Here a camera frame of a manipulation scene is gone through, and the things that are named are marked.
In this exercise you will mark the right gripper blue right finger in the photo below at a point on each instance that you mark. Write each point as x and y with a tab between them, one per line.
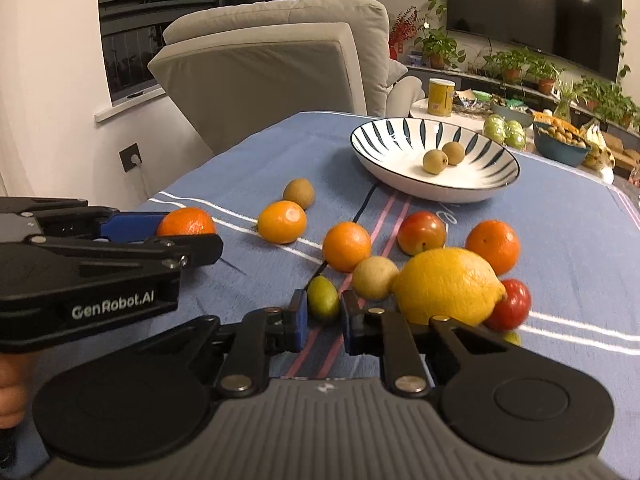
386	335

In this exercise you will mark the bunch of bananas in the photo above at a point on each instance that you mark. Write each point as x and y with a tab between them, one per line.
599	156

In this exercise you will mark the red tomato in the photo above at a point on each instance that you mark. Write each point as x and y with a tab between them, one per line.
421	231
513	310

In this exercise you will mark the tray of green apples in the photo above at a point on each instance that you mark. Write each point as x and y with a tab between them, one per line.
506	132

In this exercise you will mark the red tomato right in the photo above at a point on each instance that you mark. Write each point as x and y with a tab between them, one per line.
513	310

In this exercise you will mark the red tomato middle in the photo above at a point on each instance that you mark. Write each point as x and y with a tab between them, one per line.
421	231

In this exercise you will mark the brown fruit in bowl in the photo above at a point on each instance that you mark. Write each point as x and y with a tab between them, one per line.
455	152
434	162

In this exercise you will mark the teal bowl of nuts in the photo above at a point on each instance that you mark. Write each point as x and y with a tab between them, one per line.
551	147

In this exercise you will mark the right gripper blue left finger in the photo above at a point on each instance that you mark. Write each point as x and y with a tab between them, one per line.
250	344

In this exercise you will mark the brown kiwi on cloth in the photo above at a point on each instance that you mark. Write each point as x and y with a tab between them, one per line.
301	192

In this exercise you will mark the wall power socket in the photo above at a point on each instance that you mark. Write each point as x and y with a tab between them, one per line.
130	157

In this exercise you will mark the small green fruit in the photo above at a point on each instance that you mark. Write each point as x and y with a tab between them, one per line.
512	336
323	299

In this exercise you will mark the blue striped tablecloth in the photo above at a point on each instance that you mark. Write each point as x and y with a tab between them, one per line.
176	344

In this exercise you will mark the beige sofa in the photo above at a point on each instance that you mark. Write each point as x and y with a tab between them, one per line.
235	70

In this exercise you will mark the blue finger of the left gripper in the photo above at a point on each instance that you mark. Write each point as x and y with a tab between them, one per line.
131	227

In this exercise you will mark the brown fruit in bowl back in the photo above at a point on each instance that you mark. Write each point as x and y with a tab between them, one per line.
455	152

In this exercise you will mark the pale yellow round fruit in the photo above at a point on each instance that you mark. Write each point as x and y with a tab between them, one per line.
373	278

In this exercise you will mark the brown fruit in bowl front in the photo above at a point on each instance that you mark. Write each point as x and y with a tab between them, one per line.
434	162

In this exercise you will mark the white blue striped bowl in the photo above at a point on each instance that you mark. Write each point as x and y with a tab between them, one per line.
392	149

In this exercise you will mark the person's left hand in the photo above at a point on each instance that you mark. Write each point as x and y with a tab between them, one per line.
15	377

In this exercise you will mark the orange mandarin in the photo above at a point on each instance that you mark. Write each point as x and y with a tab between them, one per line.
345	245
497	243
282	222
186	221

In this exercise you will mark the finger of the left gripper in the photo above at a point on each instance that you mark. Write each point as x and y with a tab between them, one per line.
183	251

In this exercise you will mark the yellow can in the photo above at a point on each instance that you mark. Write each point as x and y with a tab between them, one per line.
440	97

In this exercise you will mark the large yellow lemon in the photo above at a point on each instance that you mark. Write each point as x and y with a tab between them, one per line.
449	281

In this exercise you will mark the black wall television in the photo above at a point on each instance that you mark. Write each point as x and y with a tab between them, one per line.
584	32

